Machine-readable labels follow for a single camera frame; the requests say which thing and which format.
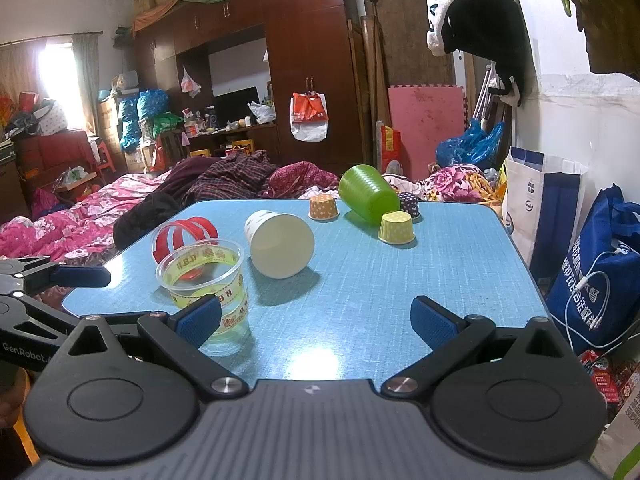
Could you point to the brown hanging cloth bag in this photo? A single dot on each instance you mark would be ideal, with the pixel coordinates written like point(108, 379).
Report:
point(611, 28)

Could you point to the dark wooden wardrobe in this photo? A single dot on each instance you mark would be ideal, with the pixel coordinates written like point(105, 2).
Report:
point(205, 54)

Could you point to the pink foam mat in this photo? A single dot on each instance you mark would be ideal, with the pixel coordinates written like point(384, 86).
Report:
point(425, 116)

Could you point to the blue tote bag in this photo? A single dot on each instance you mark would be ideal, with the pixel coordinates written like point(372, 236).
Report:
point(594, 300)

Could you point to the orange white plastic bag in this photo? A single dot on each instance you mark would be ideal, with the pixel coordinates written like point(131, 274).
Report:
point(309, 117)

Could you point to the white paper cup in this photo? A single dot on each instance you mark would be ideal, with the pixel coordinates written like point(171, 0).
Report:
point(281, 245)

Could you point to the clear cup with red ribbon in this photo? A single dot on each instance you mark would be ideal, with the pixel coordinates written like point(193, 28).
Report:
point(173, 234)

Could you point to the yellow dotted cupcake liner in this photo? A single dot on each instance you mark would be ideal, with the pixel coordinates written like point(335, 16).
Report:
point(396, 228)

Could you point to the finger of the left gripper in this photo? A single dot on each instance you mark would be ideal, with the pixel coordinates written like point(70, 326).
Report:
point(79, 276)

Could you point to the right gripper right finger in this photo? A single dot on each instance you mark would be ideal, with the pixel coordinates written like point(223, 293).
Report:
point(454, 342)

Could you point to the green plastic cup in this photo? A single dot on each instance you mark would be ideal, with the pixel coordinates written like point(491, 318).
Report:
point(367, 193)

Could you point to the white and blue paper bag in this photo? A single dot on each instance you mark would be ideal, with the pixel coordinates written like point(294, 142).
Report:
point(544, 196)

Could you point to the blue plastic bag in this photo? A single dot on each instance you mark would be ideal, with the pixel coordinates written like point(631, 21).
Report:
point(475, 147)

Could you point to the pink floral blanket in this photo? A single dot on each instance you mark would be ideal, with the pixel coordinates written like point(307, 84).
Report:
point(120, 213)

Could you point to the dark dotted cupcake liner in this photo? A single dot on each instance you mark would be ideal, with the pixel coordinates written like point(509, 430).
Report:
point(410, 204)

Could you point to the orange dotted cupcake liner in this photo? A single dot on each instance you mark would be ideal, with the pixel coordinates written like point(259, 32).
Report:
point(323, 207)

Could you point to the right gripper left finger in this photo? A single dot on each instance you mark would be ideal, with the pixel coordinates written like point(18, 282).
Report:
point(175, 342)

